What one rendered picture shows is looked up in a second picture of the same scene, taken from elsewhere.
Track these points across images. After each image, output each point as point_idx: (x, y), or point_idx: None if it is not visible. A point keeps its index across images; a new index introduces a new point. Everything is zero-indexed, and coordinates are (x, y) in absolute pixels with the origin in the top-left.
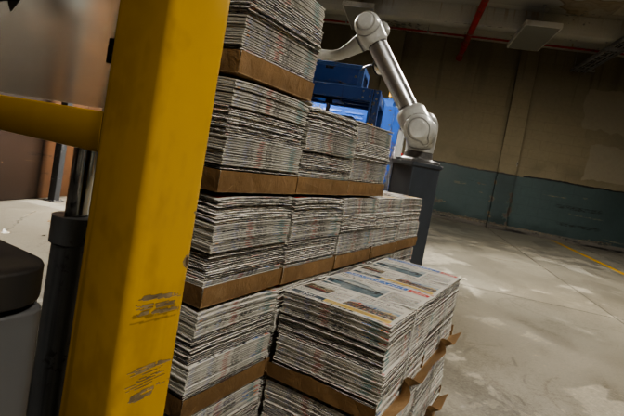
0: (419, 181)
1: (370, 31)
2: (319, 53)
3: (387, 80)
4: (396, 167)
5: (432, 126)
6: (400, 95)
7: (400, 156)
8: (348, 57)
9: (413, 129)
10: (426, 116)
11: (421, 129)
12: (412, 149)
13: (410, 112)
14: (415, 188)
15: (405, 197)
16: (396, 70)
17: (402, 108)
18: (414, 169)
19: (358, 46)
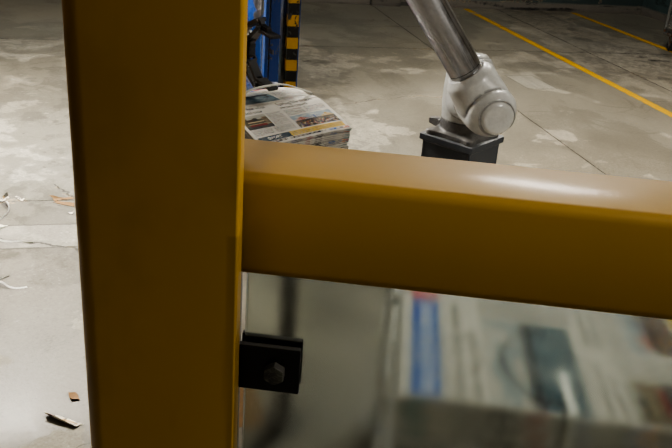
0: None
1: None
2: None
3: (432, 31)
4: (430, 149)
5: (516, 109)
6: (457, 57)
7: (437, 131)
8: None
9: (490, 121)
10: (507, 94)
11: (502, 120)
12: (461, 122)
13: (480, 89)
14: None
15: None
16: (447, 11)
17: (461, 78)
18: (471, 159)
19: None
